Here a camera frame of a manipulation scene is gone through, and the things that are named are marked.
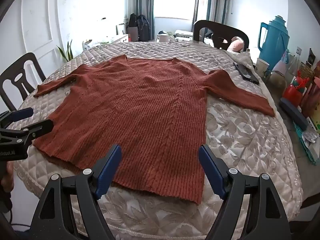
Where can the blue thermos jug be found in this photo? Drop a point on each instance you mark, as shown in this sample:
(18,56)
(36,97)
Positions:
(275,45)

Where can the beige quilted floral table cover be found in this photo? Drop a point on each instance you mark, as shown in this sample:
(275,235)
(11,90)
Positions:
(250,140)

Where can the rust red knit sweater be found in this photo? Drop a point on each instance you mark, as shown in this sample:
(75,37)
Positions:
(140,120)

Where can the dark wooden chair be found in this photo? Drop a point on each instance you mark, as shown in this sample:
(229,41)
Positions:
(33,66)
(225,30)

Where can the teal woven mat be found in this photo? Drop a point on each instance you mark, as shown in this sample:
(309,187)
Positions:
(306,150)

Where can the black smartphone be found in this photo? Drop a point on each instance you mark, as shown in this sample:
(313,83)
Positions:
(246,73)

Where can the white cabinet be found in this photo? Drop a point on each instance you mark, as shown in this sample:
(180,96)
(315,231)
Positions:
(115,40)

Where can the white cup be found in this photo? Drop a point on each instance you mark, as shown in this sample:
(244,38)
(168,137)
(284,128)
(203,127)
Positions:
(261,67)

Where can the glass jar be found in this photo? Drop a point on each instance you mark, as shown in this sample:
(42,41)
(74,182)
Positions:
(277,81)

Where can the dark blue box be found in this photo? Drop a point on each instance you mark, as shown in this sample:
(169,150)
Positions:
(295,115)

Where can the red toy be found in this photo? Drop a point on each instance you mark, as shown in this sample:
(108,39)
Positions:
(295,92)

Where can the pink cushion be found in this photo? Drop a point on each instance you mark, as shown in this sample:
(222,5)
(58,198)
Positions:
(236,45)

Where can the black backpack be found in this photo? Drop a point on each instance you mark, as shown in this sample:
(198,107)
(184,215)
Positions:
(133,20)
(143,27)

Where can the brown cardboard box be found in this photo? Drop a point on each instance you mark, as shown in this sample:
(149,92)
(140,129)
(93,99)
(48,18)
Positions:
(133,34)

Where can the white lidded pot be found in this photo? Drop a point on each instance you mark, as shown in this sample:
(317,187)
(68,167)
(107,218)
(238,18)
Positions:
(163,37)

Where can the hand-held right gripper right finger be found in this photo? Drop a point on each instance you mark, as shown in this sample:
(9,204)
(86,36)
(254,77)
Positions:
(212,170)

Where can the green potted plant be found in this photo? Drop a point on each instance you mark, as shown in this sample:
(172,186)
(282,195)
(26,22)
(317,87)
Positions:
(67,52)

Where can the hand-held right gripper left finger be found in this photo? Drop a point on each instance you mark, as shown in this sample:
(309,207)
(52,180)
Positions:
(110,170)

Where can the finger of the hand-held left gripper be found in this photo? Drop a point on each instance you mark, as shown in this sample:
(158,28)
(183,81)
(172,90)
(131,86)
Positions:
(22,113)
(37,127)

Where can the grey teal striped curtain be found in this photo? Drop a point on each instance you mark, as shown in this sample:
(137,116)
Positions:
(212,2)
(141,2)

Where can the picture frame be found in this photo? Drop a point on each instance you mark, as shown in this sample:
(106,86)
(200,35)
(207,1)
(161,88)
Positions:
(122,28)

